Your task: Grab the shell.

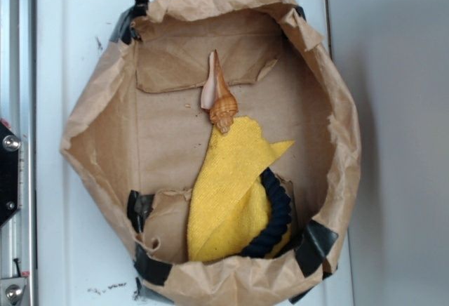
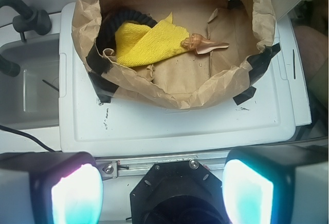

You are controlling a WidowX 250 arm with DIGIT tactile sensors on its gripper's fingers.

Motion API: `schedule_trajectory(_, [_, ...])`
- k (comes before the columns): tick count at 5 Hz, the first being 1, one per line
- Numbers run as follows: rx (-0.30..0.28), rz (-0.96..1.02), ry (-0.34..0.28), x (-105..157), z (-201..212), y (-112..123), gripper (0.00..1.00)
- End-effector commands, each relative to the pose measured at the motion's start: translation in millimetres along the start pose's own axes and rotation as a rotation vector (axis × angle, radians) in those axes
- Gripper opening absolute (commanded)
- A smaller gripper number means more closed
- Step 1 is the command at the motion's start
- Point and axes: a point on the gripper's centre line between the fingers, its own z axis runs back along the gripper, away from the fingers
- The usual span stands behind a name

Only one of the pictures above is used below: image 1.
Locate orange spiral sea shell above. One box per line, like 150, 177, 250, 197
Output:
201, 50, 239, 135

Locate yellow microfiber cloth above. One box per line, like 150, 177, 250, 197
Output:
187, 117, 294, 262

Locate brown paper bag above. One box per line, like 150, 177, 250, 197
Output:
60, 0, 361, 305

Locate white plastic tray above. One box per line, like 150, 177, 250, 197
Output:
34, 0, 355, 306

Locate dark navy rope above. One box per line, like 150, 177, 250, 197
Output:
240, 166, 293, 258

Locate black bracket with bolts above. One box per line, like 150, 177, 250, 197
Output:
0, 118, 21, 227

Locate metal rail frame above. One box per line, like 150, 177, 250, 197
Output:
1, 0, 38, 305

